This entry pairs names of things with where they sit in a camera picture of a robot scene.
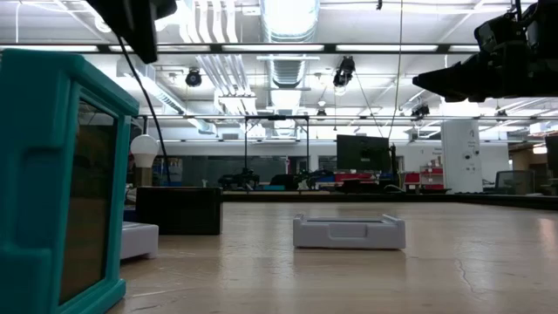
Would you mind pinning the red storage bins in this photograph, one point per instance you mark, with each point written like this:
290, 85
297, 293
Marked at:
431, 176

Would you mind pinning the black aluminium table frame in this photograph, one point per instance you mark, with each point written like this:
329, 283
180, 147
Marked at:
392, 198

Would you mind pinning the black overhead beam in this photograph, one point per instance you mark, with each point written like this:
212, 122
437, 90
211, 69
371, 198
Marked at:
330, 48

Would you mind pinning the black rectangular block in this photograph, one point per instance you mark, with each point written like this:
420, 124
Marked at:
178, 211

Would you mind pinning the white pillar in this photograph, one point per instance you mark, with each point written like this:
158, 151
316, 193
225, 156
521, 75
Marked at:
461, 157

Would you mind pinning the light grey digital thermometer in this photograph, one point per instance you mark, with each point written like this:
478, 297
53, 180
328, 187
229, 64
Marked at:
141, 240

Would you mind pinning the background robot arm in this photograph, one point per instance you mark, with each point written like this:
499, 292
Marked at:
240, 179

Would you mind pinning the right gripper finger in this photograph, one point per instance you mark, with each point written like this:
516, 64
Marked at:
453, 80
462, 99

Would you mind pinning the silver ceiling duct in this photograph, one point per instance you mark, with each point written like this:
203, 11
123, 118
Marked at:
290, 17

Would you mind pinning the teal digital thermometer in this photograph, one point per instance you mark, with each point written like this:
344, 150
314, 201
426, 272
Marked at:
39, 174

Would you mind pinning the black hanging spotlight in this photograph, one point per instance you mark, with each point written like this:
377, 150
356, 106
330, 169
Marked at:
344, 72
420, 110
193, 77

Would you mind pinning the black monitor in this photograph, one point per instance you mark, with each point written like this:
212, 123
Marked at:
362, 152
553, 152

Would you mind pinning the white light bulb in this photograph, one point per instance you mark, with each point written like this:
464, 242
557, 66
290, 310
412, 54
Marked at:
144, 150

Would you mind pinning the blue cabinet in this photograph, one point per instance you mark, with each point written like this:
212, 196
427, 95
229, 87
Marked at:
168, 174

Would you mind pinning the black stand frame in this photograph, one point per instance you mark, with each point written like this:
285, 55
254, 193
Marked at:
276, 117

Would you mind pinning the white digital thermometer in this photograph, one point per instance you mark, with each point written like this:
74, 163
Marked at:
349, 235

